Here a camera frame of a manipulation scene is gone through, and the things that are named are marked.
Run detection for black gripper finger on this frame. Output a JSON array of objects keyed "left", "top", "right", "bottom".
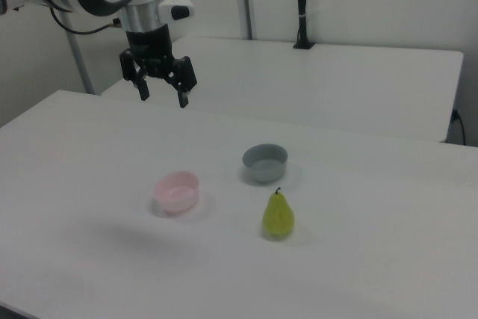
[
  {"left": 164, "top": 55, "right": 199, "bottom": 110},
  {"left": 119, "top": 49, "right": 152, "bottom": 102}
]

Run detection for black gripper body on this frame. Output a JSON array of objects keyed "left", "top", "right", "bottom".
[{"left": 125, "top": 24, "right": 176, "bottom": 79}]

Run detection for green pear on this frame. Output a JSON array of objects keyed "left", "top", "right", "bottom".
[{"left": 261, "top": 187, "right": 296, "bottom": 238}]

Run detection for pink plastic bowl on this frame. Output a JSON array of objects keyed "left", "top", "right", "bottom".
[{"left": 152, "top": 170, "right": 200, "bottom": 216}]

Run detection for grey plastic bowl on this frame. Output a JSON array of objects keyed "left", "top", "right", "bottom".
[{"left": 241, "top": 143, "right": 289, "bottom": 185}]

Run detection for white side table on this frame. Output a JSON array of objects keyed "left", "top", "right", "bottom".
[{"left": 100, "top": 36, "right": 465, "bottom": 144}]

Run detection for black pole stand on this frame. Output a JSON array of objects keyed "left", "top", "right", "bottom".
[{"left": 292, "top": 0, "right": 317, "bottom": 50}]

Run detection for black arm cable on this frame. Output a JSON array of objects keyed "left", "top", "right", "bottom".
[{"left": 49, "top": 7, "right": 122, "bottom": 36}]

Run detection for black wall power cable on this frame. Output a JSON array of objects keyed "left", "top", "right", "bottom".
[{"left": 450, "top": 108, "right": 468, "bottom": 146}]

